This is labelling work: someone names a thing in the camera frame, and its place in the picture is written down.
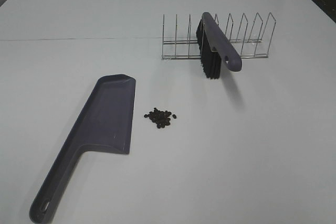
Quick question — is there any metal wire dish rack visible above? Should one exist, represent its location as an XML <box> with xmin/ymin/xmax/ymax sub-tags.
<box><xmin>161</xmin><ymin>12</ymin><xmax>277</xmax><ymax>60</ymax></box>

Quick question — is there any purple plastic dustpan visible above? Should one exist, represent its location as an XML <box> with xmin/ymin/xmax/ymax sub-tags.
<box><xmin>29</xmin><ymin>74</ymin><xmax>136</xmax><ymax>223</ymax></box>

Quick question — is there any pile of coffee beans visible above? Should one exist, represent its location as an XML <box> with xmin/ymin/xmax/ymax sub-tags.
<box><xmin>143</xmin><ymin>107</ymin><xmax>177</xmax><ymax>129</ymax></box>

